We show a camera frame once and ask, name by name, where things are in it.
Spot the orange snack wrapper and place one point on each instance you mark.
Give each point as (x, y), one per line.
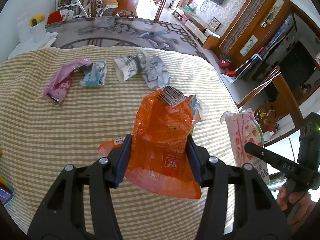
(158, 162)

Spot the red small bin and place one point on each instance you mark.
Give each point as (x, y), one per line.
(224, 63)

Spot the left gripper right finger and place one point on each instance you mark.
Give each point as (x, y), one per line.
(256, 213)

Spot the wooden tv cabinet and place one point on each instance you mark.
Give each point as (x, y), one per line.
(199, 29)

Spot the crumpled white blue paper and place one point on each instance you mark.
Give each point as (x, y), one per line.
(155, 74)

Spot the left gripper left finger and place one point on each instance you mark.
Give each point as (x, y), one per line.
(79, 205)

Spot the white container yellow lid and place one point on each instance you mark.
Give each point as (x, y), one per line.
(37, 27)

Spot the person's right hand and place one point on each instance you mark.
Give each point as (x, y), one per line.
(304, 210)

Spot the blue silver snack wrapper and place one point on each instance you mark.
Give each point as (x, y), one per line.
(94, 74)

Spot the patterned paper cup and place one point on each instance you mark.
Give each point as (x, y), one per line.
(128, 66)

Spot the pink plastic wrapper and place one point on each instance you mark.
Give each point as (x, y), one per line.
(58, 86)

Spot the yellow striped table cloth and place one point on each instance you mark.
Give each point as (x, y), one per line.
(38, 139)

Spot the pink strawberry snack bag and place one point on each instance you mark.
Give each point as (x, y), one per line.
(235, 128)

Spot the small teal candy wrapper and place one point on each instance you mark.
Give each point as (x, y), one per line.
(198, 108)

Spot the grey patterned table mat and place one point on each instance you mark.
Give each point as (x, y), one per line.
(121, 31)

